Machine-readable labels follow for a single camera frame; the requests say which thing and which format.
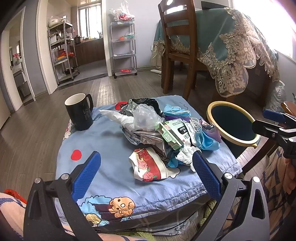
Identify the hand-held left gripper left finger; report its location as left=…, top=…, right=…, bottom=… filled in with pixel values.
left=23, top=151, right=102, bottom=241

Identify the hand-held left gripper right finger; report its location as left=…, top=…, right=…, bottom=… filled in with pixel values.
left=192, top=152, right=270, bottom=241

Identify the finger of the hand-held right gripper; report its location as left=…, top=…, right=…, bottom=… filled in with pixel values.
left=252, top=119, right=287, bottom=141
left=263, top=108, right=296, bottom=124

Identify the dark bin with yellow rim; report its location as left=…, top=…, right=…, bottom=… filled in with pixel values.
left=206, top=101, right=262, bottom=160

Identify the black plastic bag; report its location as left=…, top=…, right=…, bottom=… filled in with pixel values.
left=120, top=98, right=163, bottom=116

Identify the crumpled clear plastic bag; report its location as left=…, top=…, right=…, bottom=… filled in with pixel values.
left=264, top=81, right=287, bottom=114

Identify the small white tissue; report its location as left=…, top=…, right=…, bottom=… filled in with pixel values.
left=176, top=146, right=201, bottom=173

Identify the blue face mask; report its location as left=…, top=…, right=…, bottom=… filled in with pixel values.
left=163, top=104, right=192, bottom=117
left=192, top=118, right=220, bottom=151

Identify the blue cartoon printed blanket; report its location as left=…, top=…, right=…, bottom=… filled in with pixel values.
left=54, top=95, right=243, bottom=229

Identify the green patterned cloth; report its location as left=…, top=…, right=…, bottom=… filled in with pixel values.
left=129, top=199, right=222, bottom=241

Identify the green white carton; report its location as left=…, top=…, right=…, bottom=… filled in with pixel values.
left=155, top=118, right=192, bottom=150

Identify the black ceramic mug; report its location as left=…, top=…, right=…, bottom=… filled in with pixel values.
left=64, top=93, right=94, bottom=131

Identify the red floral packet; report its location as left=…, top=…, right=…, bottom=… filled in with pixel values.
left=129, top=147, right=181, bottom=182

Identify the silver foil packet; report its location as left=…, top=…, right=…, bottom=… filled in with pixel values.
left=121, top=127, right=171, bottom=160

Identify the red plastic packet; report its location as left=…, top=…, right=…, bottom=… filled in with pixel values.
left=5, top=189, right=27, bottom=204

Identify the pink plaid blanket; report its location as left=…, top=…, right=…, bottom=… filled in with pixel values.
left=0, top=146, right=296, bottom=241

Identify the metal shelf rack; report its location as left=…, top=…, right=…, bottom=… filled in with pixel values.
left=47, top=20, right=80, bottom=81

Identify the wooden dining chair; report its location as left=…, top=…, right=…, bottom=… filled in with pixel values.
left=158, top=0, right=222, bottom=99

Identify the wooden kitchen cabinet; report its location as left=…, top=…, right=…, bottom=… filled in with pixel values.
left=74, top=37, right=105, bottom=65

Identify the white rolling cart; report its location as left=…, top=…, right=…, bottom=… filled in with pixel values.
left=110, top=18, right=138, bottom=79

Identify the window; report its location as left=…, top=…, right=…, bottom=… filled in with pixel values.
left=77, top=3, right=103, bottom=39

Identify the white plastic bag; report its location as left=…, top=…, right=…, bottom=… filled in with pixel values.
left=109, top=0, right=136, bottom=22

